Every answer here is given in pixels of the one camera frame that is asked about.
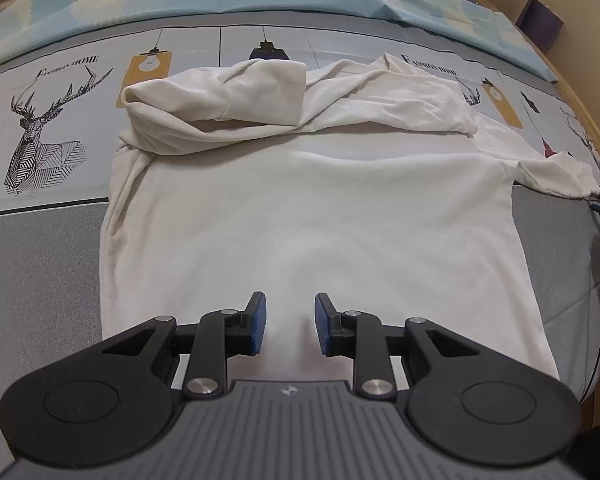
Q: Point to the purple box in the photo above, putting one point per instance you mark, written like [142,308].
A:
[540,22]

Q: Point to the deer print bed sheet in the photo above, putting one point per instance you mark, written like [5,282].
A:
[40,240]

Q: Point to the white long-sleeve shirt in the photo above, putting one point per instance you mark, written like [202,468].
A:
[310,210]

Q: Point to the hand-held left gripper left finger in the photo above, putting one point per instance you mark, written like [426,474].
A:
[258,324]

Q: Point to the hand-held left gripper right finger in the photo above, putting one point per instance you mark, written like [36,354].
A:
[323,325]

